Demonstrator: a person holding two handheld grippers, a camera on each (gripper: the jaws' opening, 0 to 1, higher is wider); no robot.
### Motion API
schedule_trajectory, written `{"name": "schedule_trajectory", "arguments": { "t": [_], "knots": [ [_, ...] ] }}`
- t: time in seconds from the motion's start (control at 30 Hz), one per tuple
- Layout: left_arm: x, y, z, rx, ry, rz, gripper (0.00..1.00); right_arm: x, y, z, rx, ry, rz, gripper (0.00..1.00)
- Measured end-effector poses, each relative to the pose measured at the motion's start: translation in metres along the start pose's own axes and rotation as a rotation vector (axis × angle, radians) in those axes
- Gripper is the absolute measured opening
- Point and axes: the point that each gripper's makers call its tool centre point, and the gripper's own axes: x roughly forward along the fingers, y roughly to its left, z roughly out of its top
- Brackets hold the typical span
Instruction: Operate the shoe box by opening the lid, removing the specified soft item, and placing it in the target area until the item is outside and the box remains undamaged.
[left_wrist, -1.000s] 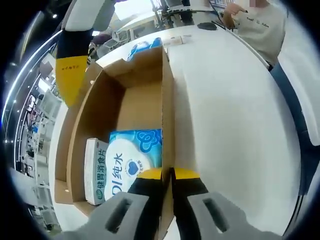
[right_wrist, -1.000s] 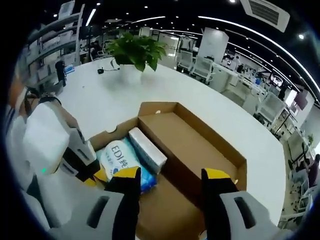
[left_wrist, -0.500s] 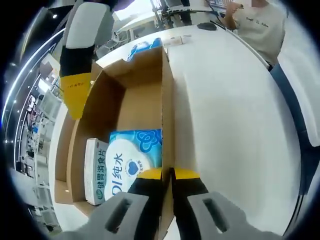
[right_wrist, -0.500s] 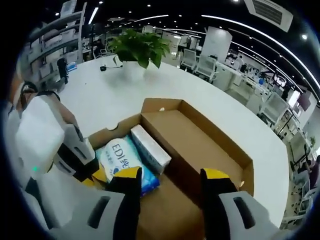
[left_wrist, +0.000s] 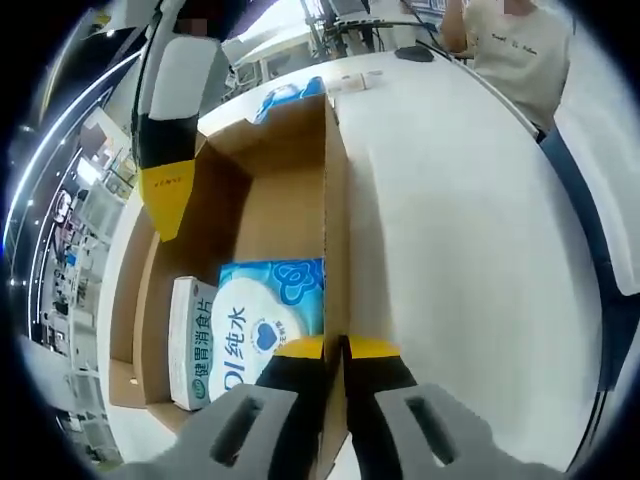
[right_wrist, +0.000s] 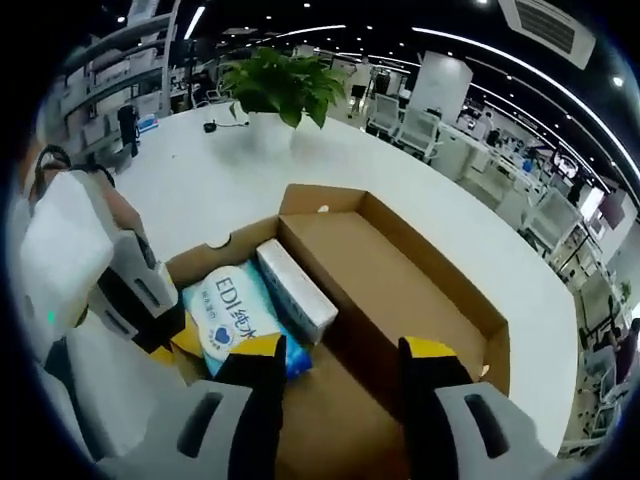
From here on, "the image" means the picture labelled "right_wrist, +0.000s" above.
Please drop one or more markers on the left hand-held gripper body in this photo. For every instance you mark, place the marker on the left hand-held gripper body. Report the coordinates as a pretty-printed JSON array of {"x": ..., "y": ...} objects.
[{"x": 65, "y": 250}]

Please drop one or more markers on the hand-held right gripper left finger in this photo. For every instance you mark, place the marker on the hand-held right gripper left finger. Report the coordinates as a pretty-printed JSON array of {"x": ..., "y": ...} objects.
[{"x": 220, "y": 430}]

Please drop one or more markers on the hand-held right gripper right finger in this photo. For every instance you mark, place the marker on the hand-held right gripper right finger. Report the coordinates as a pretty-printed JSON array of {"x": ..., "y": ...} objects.
[{"x": 450, "y": 430}]

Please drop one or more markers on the light blue wet wipes pack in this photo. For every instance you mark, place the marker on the light blue wet wipes pack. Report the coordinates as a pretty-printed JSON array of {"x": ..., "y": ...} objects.
[{"x": 235, "y": 315}]

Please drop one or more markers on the white cardboard carton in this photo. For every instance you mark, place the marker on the white cardboard carton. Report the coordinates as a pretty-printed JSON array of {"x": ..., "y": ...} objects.
[{"x": 295, "y": 290}]

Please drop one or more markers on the brown cardboard shoe box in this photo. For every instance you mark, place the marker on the brown cardboard shoe box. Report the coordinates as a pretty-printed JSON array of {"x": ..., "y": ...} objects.
[{"x": 400, "y": 280}]

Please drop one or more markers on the person's left hand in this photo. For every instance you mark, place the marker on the person's left hand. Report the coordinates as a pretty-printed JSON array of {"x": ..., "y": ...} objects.
[{"x": 122, "y": 205}]

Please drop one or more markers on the black bottle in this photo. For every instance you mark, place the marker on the black bottle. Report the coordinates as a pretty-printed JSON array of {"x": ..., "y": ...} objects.
[{"x": 128, "y": 127}]

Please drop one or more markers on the blue tissue pack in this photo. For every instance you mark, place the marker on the blue tissue pack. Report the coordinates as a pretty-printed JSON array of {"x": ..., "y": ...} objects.
[{"x": 148, "y": 123}]

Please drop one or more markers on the green potted plant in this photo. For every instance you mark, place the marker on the green potted plant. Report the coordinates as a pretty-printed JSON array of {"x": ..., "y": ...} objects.
[{"x": 285, "y": 85}]

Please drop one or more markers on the white office chair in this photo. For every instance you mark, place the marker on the white office chair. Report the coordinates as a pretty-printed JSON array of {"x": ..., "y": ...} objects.
[
  {"x": 420, "y": 130},
  {"x": 386, "y": 116}
]

